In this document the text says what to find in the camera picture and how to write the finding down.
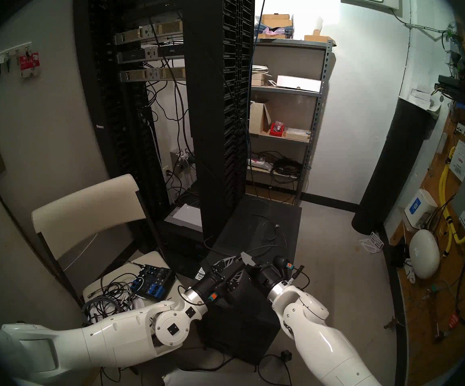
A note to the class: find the white flat device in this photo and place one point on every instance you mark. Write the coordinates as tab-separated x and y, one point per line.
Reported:
186	216

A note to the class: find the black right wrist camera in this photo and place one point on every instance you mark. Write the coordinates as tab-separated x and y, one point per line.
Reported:
284	263

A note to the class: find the black server rack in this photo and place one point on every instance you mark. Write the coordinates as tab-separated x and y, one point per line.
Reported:
216	107

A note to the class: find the black floor plug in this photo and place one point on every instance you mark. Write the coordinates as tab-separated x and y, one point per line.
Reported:
286	355

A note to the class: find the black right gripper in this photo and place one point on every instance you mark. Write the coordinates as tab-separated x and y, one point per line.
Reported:
266	276

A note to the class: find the black workstation tower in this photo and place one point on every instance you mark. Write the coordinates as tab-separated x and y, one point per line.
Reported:
252	329

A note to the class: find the white oval router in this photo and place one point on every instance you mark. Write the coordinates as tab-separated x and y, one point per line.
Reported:
424	254

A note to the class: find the tall black cylinder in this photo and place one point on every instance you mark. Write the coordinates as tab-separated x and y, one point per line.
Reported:
393	168

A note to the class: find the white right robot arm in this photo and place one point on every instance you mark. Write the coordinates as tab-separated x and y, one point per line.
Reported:
316	341

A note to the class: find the large cardboard box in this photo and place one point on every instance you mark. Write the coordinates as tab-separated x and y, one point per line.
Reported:
274	20

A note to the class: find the white modem blue label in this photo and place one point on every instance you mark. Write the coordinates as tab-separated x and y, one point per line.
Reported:
419	208

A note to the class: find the cream folding chair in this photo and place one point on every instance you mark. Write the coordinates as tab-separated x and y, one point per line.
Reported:
83	212

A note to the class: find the black Dell rack server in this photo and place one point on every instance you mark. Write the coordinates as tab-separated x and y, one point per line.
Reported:
136	55

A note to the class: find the grey outlet box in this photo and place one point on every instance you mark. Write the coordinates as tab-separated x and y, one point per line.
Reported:
180	158

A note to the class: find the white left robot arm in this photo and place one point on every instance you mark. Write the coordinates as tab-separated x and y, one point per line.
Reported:
116	341

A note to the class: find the open cardboard box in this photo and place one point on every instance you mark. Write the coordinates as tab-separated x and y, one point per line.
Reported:
256	118

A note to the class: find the flat tan box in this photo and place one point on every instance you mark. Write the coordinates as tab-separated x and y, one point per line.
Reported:
296	135

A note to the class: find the flat white box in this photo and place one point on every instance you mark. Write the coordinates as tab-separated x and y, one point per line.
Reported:
298	83

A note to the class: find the plywood backboard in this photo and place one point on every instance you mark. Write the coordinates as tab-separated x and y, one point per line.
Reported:
429	349

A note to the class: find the white folded bracket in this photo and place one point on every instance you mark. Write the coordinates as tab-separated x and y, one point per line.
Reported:
371	243

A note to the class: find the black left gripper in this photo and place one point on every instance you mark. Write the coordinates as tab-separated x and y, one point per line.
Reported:
216	286

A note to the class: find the red parts bin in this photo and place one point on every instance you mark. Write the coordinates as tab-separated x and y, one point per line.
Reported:
276	130

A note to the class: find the gold faced rack server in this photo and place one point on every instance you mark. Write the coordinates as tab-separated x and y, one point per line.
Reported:
132	35
140	74

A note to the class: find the grey metal shelf unit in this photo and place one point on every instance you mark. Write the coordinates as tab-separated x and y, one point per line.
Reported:
284	91

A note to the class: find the small cardboard box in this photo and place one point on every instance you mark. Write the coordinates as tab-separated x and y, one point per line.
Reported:
316	38

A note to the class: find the small white box stack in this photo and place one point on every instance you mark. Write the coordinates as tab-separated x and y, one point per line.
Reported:
421	97

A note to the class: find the white key hook rack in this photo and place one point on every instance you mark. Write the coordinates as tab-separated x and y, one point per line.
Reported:
11	50

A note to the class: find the black blue audio mixer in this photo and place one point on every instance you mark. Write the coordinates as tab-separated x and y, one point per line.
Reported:
154	282

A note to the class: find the black network switch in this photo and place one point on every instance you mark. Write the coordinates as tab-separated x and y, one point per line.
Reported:
453	85

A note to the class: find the white power strip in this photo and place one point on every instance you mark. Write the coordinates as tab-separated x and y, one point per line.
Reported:
410	270

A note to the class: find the white paper label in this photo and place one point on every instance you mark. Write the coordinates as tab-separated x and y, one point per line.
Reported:
461	162

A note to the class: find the red key tag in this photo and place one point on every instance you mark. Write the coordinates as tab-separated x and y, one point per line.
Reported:
29	64

